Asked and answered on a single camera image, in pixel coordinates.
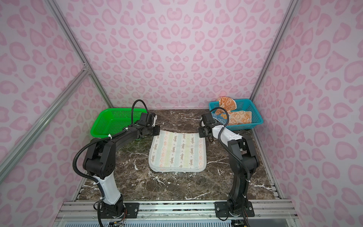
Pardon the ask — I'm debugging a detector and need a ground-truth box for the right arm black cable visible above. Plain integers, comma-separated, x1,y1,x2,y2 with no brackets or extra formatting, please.
199,107,251,227

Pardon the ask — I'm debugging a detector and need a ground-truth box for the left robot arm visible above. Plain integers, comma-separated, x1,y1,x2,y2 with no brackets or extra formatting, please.
83,124,160,218

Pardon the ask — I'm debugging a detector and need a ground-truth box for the aluminium frame corner post right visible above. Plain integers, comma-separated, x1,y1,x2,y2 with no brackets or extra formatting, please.
250,0,301,102

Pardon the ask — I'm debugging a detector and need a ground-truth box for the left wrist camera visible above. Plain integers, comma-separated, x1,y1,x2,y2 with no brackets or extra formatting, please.
139,113,157,127

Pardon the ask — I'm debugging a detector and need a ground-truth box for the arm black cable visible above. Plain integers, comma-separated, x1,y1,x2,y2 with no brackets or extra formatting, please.
199,107,251,227
72,99,149,182

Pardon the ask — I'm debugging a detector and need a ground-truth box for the aluminium frame corner post left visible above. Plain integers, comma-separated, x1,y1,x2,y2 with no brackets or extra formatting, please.
45,0,114,108

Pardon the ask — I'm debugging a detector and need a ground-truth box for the blue patterned towel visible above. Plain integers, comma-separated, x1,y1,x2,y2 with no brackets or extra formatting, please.
212,113,226,125

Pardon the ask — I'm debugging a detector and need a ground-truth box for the aluminium frame diagonal bar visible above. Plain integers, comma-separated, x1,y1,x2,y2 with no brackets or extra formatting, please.
1,67,89,182

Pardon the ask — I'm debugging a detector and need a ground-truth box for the aluminium frame corner post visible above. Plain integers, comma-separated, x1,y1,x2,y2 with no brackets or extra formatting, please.
45,0,114,108
250,0,301,102

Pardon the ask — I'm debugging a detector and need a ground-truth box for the green plastic basket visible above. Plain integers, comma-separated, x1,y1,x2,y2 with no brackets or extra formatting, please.
90,108,146,139

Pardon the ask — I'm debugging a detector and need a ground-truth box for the pastel striped animal towel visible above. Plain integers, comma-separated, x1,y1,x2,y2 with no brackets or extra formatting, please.
148,131,207,173

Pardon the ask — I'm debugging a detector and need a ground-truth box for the teal plastic basket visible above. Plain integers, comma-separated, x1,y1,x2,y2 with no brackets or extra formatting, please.
209,99,263,131

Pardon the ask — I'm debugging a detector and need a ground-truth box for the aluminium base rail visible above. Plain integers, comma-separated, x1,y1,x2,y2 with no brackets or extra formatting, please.
53,200,298,227

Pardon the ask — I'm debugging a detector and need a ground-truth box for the orange patterned towel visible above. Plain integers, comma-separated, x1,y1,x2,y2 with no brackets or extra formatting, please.
216,96,252,126

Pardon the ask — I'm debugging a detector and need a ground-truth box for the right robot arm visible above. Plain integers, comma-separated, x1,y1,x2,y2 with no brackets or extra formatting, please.
199,113,260,218

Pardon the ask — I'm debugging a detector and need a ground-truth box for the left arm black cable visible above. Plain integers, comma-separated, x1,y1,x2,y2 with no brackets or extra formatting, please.
72,99,149,182

